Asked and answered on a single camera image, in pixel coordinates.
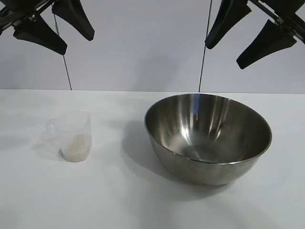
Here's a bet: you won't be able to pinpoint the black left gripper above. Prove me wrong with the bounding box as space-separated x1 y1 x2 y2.
0 0 95 55

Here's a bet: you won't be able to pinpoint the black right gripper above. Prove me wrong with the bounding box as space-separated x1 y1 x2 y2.
204 0 305 70

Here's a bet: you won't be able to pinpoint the clear plastic measuring cup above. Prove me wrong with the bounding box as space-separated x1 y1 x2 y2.
46 112 92 163

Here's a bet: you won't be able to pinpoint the stainless steel mixing bowl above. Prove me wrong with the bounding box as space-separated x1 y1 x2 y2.
144 93 273 186

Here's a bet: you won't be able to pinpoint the white rice grains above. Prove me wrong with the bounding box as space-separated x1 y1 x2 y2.
61 133 92 163

